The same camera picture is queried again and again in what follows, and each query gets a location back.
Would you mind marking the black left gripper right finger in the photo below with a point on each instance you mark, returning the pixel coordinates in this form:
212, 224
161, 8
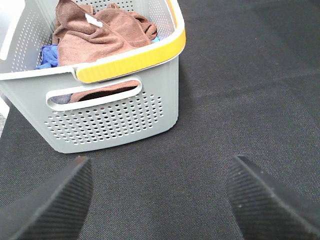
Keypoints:
266, 209

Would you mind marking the brown towel with white tag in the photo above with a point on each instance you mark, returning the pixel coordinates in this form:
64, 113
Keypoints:
84, 36

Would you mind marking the black table mat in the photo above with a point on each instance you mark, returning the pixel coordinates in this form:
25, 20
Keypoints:
249, 84

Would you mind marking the brown towel in basket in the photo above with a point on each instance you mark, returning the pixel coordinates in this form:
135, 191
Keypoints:
103, 91

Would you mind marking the blue towel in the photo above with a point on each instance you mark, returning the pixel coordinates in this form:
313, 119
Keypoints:
49, 57

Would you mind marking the grey perforated laundry basket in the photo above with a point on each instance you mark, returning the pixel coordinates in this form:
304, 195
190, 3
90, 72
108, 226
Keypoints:
43, 95

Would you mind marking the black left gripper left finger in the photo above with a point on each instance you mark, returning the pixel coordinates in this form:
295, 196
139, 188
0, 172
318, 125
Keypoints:
56, 210

